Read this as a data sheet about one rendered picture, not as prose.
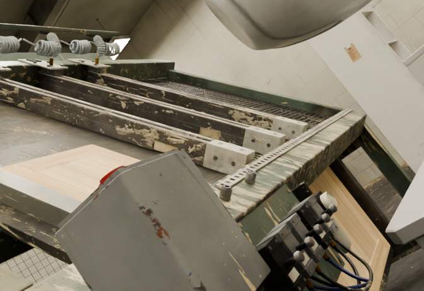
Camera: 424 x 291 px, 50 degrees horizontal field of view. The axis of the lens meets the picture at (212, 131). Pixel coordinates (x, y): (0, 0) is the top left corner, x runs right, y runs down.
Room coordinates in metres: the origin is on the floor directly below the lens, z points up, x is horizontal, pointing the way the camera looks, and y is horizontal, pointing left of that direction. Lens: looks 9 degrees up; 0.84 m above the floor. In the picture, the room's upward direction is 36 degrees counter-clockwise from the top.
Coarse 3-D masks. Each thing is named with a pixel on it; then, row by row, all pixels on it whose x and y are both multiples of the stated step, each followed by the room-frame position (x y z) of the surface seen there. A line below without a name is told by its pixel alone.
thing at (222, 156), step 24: (0, 48) 1.49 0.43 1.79; (0, 72) 1.51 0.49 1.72; (0, 96) 1.49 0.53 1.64; (24, 96) 1.45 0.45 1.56; (48, 96) 1.41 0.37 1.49; (72, 120) 1.40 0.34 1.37; (96, 120) 1.37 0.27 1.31; (120, 120) 1.33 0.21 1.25; (144, 120) 1.35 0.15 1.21; (144, 144) 1.32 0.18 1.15; (168, 144) 1.29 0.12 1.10; (192, 144) 1.26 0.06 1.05; (216, 144) 1.25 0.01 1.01; (216, 168) 1.25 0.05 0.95
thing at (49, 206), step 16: (0, 176) 0.85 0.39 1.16; (16, 176) 0.87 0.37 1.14; (0, 192) 0.84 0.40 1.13; (16, 192) 0.82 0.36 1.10; (32, 192) 0.82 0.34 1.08; (48, 192) 0.83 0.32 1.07; (16, 208) 0.83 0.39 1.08; (32, 208) 0.81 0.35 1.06; (48, 208) 0.80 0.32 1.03; (64, 208) 0.79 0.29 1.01
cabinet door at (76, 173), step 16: (32, 160) 1.02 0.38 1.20; (48, 160) 1.04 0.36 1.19; (64, 160) 1.06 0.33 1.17; (80, 160) 1.08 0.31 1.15; (96, 160) 1.11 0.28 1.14; (112, 160) 1.12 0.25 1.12; (128, 160) 1.14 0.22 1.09; (32, 176) 0.94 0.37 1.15; (48, 176) 0.95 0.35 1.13; (64, 176) 0.98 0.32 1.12; (80, 176) 0.99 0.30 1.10; (96, 176) 1.01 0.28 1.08; (64, 192) 0.90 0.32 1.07; (80, 192) 0.91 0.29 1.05
